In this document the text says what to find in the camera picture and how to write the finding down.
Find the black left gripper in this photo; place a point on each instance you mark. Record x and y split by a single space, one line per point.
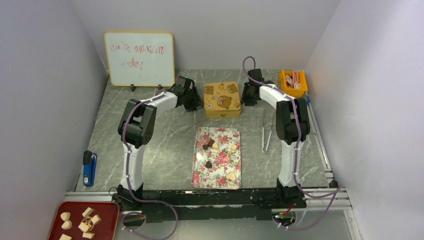
197 101

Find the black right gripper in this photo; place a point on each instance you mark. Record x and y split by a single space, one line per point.
248 96

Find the silver tin lid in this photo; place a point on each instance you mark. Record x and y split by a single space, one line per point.
222 96

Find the gold chocolate tin box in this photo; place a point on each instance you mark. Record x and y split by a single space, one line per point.
222 114

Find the floral rectangular tray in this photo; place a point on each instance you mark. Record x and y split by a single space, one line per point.
224 161

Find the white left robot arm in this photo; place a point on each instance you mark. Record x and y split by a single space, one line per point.
136 129

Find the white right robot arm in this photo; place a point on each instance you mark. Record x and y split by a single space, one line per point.
291 124

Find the dark rectangular chocolate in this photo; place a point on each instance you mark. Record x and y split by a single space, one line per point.
210 143

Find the dark chocolate lower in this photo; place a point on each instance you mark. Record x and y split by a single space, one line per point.
208 164

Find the white heart chocolate bottom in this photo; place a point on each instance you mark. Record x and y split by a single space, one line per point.
231 176

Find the orange parts bin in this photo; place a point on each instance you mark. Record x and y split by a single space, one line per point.
293 82

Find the whiteboard with red writing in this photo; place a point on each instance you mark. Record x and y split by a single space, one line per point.
140 58

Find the blue black stapler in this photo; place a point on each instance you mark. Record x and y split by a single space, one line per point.
89 168

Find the red tray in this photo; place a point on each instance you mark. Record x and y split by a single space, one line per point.
78 220

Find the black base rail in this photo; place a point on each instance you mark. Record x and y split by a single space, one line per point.
169 205

